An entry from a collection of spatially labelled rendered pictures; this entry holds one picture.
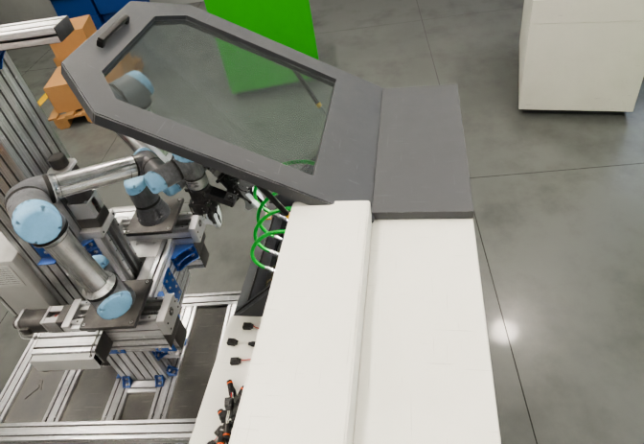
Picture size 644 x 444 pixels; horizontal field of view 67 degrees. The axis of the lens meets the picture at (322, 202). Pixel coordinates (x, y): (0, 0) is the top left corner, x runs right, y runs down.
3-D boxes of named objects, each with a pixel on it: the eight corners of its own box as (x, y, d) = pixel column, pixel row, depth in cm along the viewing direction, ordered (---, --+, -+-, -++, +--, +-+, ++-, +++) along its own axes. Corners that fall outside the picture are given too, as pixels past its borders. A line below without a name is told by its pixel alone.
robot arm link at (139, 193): (127, 202, 220) (114, 179, 212) (150, 185, 228) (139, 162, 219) (144, 211, 214) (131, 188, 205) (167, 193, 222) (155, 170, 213)
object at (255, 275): (276, 226, 246) (268, 202, 235) (284, 226, 245) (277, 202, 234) (244, 334, 200) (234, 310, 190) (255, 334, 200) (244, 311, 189)
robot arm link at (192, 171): (167, 151, 164) (189, 140, 167) (178, 176, 171) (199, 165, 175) (176, 160, 159) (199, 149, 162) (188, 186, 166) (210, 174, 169)
